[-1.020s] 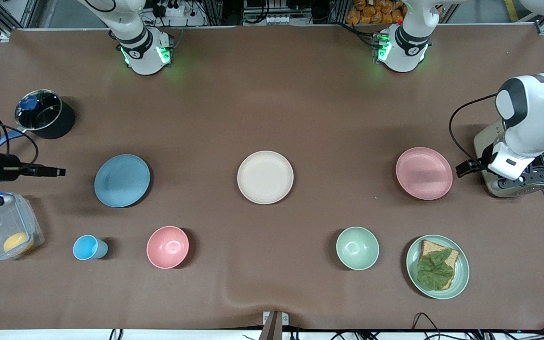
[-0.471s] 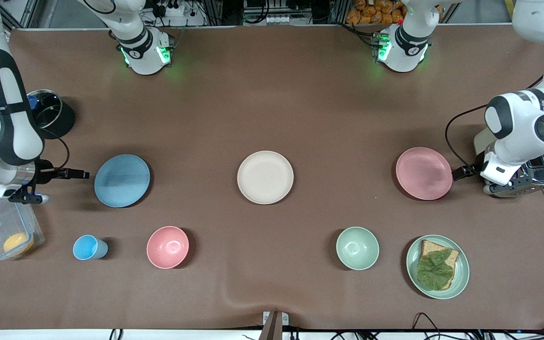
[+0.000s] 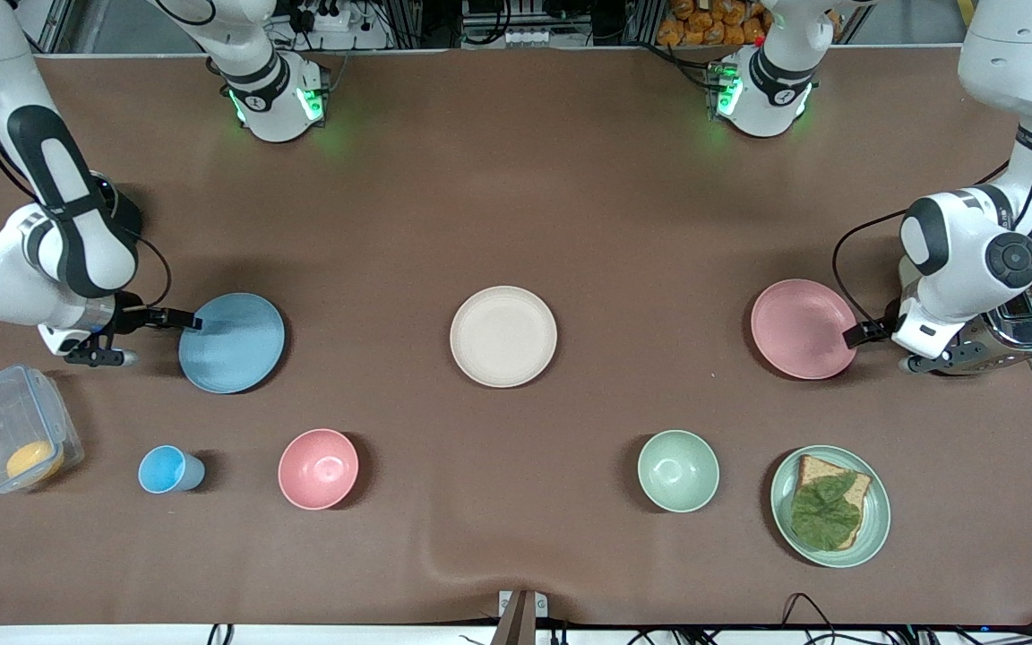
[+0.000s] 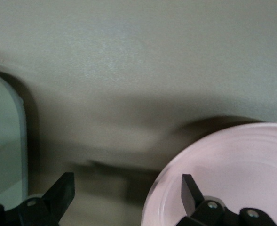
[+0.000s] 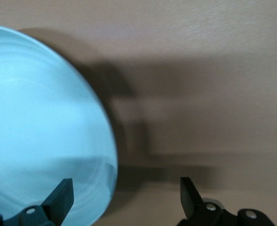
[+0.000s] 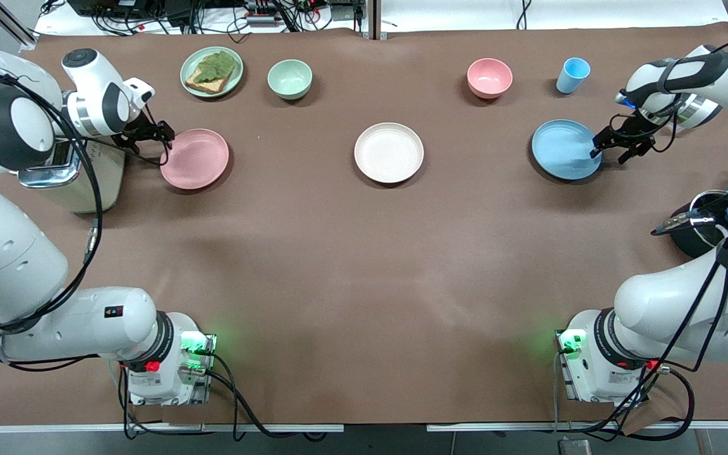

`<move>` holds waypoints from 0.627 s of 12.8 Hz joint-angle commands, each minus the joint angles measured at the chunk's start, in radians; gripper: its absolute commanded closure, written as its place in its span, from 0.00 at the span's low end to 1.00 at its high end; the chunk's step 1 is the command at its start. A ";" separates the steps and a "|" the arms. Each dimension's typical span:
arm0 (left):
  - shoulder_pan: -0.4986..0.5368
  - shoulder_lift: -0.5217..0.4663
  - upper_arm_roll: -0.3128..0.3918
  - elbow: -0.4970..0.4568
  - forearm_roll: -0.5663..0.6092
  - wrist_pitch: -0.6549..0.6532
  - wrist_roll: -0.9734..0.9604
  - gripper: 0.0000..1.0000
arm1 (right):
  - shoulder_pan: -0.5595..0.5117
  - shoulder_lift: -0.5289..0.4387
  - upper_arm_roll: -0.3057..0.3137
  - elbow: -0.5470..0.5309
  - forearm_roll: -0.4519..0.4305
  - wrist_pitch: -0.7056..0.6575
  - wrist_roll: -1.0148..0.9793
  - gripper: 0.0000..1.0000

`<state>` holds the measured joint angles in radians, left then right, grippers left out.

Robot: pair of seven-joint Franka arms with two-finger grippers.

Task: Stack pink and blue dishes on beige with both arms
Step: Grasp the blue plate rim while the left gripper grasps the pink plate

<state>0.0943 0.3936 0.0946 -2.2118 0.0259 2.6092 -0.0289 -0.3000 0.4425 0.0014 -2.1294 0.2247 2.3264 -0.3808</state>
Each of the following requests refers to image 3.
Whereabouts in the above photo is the blue shallow bowl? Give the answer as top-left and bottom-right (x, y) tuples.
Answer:
(178, 292), (286, 395)

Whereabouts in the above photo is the pink shallow bowl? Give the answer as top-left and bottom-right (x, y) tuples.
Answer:
(751, 279), (859, 381)

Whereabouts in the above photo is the brown bread slice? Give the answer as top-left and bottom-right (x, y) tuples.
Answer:
(794, 454), (873, 550)

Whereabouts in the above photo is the light blue cup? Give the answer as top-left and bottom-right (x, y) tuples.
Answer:
(138, 445), (206, 495)

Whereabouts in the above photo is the yellow round food piece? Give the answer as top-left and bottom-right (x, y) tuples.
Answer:
(5, 441), (65, 485)

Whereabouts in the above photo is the green lettuce leaf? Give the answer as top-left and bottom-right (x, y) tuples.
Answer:
(790, 472), (864, 552)

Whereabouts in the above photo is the green plate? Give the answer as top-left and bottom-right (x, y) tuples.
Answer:
(770, 445), (891, 569)

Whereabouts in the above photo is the pink deep bowl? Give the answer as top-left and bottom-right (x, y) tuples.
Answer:
(278, 428), (360, 512)

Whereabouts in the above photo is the green deep bowl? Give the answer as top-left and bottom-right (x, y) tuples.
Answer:
(637, 430), (721, 514)

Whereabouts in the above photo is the beige shallow bowl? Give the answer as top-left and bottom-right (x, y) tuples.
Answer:
(450, 286), (559, 389)

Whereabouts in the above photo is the brown table cover mat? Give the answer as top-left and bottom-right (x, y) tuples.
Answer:
(0, 47), (1032, 628)

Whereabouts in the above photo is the orange snack packets pile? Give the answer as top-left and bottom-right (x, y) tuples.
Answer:
(658, 0), (772, 47)

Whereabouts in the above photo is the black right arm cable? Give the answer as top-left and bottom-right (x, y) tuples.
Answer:
(120, 226), (174, 311)

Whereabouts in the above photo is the black floor cable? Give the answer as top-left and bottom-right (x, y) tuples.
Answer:
(780, 591), (848, 645)

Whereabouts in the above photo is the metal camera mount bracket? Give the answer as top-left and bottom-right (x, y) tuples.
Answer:
(498, 589), (549, 645)

